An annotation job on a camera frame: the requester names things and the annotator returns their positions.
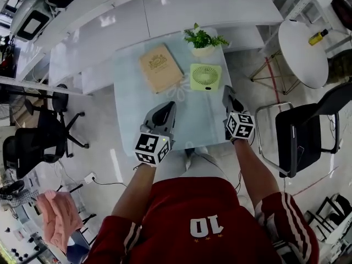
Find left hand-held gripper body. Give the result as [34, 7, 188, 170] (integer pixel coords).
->
[134, 124, 175, 167]

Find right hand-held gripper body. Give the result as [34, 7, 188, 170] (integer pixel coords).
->
[224, 111, 255, 142]

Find white wiping cloth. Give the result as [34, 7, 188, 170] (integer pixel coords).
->
[221, 85, 238, 101]

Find green small desk fan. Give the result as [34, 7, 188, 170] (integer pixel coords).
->
[189, 63, 222, 92]

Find person's right forearm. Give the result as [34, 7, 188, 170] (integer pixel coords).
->
[232, 139, 280, 207]

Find person's left forearm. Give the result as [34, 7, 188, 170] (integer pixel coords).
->
[111, 163, 157, 225]

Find light grey trousers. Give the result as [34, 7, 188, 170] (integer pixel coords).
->
[155, 147, 237, 192]

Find tan hardcover book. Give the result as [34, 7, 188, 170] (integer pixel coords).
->
[137, 43, 184, 95]

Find black mesh chair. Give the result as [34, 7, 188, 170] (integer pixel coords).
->
[254, 82, 352, 179]

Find potted green plant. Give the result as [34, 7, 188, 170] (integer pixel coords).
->
[183, 23, 230, 58]

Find red jersey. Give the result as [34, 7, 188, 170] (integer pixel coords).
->
[82, 177, 321, 264]

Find round white side table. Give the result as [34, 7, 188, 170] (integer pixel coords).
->
[249, 19, 329, 95]

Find yellow oil bottle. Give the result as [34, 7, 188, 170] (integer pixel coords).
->
[307, 28, 329, 46]

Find white metal shelving unit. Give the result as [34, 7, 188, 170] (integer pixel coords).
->
[0, 0, 325, 96]

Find black office swivel chair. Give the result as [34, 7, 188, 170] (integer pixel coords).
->
[2, 110, 90, 180]

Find pink cloth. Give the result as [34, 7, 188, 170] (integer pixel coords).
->
[35, 190, 84, 254]

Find blue chair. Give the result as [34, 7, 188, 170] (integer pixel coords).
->
[65, 229, 91, 264]

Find grey checked cloth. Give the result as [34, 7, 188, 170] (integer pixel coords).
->
[8, 188, 40, 207]

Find dark red pot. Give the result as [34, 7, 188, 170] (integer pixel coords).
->
[331, 0, 352, 31]

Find black power cable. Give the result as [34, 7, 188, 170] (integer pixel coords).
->
[92, 177, 129, 189]

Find black metal frame stand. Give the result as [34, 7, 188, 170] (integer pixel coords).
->
[304, 193, 352, 241]

